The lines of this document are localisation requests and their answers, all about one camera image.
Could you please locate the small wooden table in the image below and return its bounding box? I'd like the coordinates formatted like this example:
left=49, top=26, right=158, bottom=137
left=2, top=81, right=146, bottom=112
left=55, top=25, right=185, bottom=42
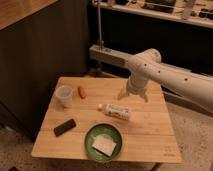
left=32, top=77, right=181, bottom=163

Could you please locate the white sponge on plate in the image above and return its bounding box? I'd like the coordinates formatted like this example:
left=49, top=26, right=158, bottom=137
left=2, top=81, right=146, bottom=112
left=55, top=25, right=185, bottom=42
left=92, top=135, right=116, bottom=156

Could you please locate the small orange carrot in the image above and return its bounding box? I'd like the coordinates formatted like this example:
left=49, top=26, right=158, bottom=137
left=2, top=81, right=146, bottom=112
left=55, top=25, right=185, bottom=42
left=78, top=86, right=86, bottom=99

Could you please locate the cluttered background shelf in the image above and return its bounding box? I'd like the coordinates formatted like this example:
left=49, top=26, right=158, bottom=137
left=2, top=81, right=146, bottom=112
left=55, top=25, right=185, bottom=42
left=92, top=0, right=213, bottom=29

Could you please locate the translucent plastic cup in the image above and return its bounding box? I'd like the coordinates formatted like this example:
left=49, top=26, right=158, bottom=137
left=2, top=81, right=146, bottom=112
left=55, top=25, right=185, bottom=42
left=55, top=85, right=73, bottom=108

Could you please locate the green round plate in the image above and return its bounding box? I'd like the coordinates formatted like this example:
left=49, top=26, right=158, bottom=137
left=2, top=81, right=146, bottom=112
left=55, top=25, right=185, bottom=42
left=84, top=123, right=122, bottom=163

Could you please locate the black rectangular block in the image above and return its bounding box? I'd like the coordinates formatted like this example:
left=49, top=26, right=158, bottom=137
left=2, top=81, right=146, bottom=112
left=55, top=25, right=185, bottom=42
left=54, top=119, right=76, bottom=137

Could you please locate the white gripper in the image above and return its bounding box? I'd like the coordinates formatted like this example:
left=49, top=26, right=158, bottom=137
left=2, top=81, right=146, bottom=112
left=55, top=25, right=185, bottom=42
left=117, top=77, right=148, bottom=103

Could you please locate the vertical metal pole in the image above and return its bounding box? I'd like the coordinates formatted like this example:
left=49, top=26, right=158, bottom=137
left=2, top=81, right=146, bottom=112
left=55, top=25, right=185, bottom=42
left=97, top=0, right=104, bottom=50

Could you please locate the dark wooden cabinet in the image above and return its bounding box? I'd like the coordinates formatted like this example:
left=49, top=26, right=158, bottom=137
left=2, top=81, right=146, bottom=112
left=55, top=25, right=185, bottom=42
left=0, top=0, right=89, bottom=140

